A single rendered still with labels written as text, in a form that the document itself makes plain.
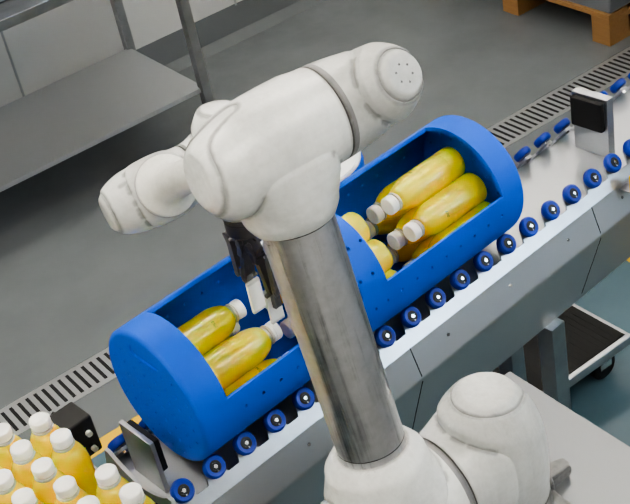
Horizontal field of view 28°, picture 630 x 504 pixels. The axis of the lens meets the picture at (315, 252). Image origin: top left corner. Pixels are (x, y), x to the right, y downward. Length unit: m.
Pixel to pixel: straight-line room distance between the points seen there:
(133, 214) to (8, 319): 2.62
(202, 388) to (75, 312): 2.37
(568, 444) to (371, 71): 0.86
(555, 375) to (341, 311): 1.52
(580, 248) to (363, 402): 1.27
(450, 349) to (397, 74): 1.17
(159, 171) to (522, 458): 0.71
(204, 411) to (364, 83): 0.84
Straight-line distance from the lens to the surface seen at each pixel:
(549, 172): 3.01
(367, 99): 1.55
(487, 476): 1.86
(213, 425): 2.22
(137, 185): 2.02
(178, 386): 2.18
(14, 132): 5.20
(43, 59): 5.75
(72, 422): 2.47
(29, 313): 4.62
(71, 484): 2.19
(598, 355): 3.67
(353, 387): 1.69
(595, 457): 2.14
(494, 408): 1.85
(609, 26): 5.52
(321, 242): 1.58
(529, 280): 2.78
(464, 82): 5.40
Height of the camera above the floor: 2.54
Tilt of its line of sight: 34 degrees down
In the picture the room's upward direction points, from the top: 12 degrees counter-clockwise
